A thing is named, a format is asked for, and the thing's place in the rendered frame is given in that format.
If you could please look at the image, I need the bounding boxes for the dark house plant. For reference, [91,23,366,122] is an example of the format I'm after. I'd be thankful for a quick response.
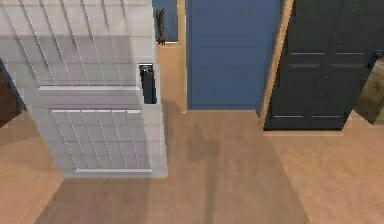
[155,7,167,46]

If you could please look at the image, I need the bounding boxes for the white panelled room door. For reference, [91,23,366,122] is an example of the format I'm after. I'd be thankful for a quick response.
[0,0,169,179]

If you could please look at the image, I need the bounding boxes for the dark grey wardrobe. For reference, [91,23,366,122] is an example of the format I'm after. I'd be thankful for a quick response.
[263,0,384,132]

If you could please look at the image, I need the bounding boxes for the black door handle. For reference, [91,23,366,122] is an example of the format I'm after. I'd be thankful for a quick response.
[138,63,158,105]

